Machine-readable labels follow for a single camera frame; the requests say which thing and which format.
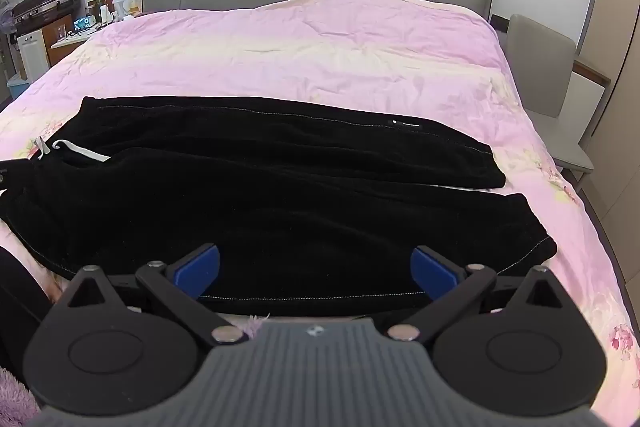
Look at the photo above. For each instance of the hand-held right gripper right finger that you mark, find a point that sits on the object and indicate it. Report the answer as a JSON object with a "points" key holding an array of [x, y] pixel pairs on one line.
{"points": [[434, 274]]}

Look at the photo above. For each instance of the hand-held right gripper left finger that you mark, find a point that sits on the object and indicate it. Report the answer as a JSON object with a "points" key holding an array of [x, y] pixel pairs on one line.
{"points": [[196, 271]]}

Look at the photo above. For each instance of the black pants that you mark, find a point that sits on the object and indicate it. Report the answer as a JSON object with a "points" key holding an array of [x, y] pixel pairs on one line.
{"points": [[260, 197]]}

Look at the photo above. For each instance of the person's black-clad leg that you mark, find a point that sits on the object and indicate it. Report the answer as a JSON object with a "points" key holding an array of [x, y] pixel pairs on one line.
{"points": [[20, 302]]}

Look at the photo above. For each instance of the purple fluffy rug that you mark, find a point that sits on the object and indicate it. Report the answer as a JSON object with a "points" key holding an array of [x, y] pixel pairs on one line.
{"points": [[15, 394]]}

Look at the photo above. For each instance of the grey chair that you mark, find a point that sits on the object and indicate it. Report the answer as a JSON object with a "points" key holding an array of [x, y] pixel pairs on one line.
{"points": [[542, 67]]}

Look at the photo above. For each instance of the white side cabinet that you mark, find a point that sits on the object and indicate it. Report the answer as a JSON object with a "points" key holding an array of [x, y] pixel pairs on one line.
{"points": [[592, 102]]}

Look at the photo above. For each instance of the pink floral blanket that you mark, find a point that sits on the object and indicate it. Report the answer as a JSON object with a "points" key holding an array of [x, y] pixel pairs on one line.
{"points": [[320, 52]]}

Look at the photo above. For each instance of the blue bin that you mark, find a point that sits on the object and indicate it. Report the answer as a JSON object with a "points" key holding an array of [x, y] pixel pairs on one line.
{"points": [[16, 86]]}

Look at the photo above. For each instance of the white standing appliance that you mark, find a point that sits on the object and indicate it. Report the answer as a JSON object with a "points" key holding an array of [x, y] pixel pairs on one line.
{"points": [[34, 57]]}

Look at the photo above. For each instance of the wooden nightstand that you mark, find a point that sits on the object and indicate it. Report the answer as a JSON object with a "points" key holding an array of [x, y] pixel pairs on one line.
{"points": [[62, 38]]}

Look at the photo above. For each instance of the white table lamp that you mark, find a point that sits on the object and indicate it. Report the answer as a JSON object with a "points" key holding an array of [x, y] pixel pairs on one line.
{"points": [[120, 1]]}

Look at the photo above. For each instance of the dark brown suitcase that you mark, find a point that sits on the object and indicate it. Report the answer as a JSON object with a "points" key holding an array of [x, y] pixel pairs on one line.
{"points": [[45, 4]]}

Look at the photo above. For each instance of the electric fan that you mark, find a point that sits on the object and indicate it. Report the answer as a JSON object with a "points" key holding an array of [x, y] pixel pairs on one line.
{"points": [[5, 17]]}

